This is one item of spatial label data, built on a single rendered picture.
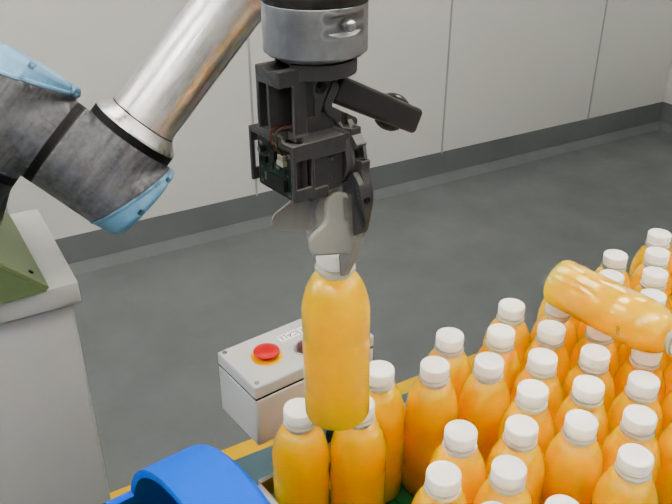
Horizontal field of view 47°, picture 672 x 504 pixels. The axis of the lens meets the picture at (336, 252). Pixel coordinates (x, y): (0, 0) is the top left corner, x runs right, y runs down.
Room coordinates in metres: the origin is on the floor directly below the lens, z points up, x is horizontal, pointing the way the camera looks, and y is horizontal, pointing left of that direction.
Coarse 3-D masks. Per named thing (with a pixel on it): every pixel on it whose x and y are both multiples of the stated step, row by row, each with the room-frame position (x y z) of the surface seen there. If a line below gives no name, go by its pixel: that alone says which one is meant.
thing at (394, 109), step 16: (352, 80) 0.66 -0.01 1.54; (336, 96) 0.65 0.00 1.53; (352, 96) 0.66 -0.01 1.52; (368, 96) 0.67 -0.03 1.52; (384, 96) 0.68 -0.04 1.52; (400, 96) 0.72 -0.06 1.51; (368, 112) 0.67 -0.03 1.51; (384, 112) 0.68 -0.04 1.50; (400, 112) 0.69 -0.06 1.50; (416, 112) 0.71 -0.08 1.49; (384, 128) 0.71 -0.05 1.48; (400, 128) 0.70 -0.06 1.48; (416, 128) 0.71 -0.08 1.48
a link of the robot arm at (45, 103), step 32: (0, 64) 1.13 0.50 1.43; (32, 64) 1.15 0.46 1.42; (0, 96) 1.11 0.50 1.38; (32, 96) 1.13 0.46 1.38; (64, 96) 1.16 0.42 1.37; (0, 128) 1.10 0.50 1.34; (32, 128) 1.11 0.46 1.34; (64, 128) 1.12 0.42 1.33; (0, 160) 1.09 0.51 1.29; (32, 160) 1.10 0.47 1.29
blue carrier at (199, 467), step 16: (192, 448) 0.55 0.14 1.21; (208, 448) 0.54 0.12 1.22; (160, 464) 0.53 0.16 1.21; (176, 464) 0.52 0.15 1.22; (192, 464) 0.51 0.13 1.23; (208, 464) 0.51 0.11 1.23; (224, 464) 0.51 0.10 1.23; (144, 480) 0.56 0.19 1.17; (160, 480) 0.50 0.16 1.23; (176, 480) 0.49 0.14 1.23; (192, 480) 0.49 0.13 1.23; (208, 480) 0.49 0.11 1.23; (224, 480) 0.49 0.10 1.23; (240, 480) 0.49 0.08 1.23; (128, 496) 0.56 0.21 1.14; (144, 496) 0.57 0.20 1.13; (160, 496) 0.58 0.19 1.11; (176, 496) 0.47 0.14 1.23; (192, 496) 0.47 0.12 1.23; (208, 496) 0.47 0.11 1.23; (224, 496) 0.47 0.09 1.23; (240, 496) 0.47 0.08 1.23; (256, 496) 0.47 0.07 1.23
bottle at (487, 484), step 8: (488, 480) 0.63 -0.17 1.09; (480, 488) 0.64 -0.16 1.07; (488, 488) 0.63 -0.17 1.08; (496, 488) 0.62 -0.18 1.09; (520, 488) 0.62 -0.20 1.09; (480, 496) 0.63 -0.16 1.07; (488, 496) 0.62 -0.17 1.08; (496, 496) 0.62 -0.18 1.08; (504, 496) 0.61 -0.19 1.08; (512, 496) 0.61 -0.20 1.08; (520, 496) 0.62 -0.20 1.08; (528, 496) 0.62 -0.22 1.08
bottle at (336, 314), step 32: (320, 288) 0.65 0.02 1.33; (352, 288) 0.65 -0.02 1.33; (320, 320) 0.64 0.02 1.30; (352, 320) 0.64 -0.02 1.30; (320, 352) 0.64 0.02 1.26; (352, 352) 0.64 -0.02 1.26; (320, 384) 0.64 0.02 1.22; (352, 384) 0.64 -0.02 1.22; (320, 416) 0.64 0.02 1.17; (352, 416) 0.64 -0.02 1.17
